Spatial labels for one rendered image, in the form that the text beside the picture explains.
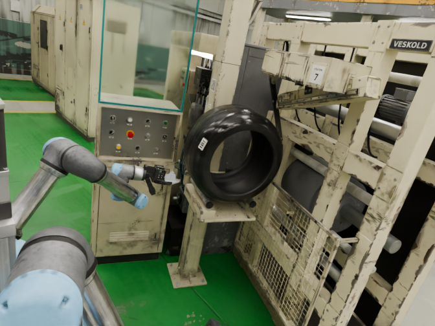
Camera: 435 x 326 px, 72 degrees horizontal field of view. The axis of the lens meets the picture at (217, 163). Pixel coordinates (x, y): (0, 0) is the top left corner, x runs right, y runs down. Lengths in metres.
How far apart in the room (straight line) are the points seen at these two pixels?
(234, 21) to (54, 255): 1.59
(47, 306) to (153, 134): 1.76
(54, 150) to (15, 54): 9.15
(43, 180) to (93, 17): 3.69
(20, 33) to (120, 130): 8.45
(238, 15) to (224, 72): 0.32
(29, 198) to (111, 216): 1.09
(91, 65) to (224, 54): 3.22
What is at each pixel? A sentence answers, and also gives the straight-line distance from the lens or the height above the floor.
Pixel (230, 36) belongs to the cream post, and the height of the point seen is 1.80.
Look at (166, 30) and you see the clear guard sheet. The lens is 2.06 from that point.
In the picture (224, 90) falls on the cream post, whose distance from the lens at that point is 1.91.
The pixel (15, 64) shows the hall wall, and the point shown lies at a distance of 10.48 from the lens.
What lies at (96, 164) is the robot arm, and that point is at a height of 1.21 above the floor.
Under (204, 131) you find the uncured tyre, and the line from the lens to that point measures 1.57.
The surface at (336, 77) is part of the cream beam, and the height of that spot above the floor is 1.71.
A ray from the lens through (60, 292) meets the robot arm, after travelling 0.53.
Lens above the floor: 1.72
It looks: 20 degrees down
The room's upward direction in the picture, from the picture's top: 12 degrees clockwise
